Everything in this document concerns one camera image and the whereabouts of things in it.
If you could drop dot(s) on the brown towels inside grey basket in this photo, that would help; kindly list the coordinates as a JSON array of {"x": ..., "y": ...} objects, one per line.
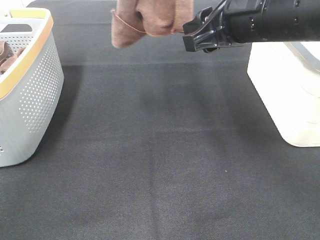
[{"x": 6, "y": 60}]

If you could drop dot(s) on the white plastic basket grey rim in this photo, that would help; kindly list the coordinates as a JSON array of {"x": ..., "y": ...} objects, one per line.
[{"x": 286, "y": 76}]

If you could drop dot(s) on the black table cloth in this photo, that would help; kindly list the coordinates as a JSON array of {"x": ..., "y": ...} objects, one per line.
[{"x": 151, "y": 142}]

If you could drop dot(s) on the brown microfibre towel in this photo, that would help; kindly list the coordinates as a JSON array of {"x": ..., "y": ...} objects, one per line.
[{"x": 134, "y": 19}]

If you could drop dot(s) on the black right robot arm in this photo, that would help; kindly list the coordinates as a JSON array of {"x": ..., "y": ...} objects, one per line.
[{"x": 233, "y": 23}]

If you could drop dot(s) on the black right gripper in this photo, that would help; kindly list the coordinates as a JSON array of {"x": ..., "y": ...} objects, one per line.
[{"x": 210, "y": 29}]

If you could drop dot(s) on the grey perforated basket orange rim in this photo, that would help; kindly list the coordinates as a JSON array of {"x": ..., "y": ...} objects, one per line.
[{"x": 30, "y": 89}]

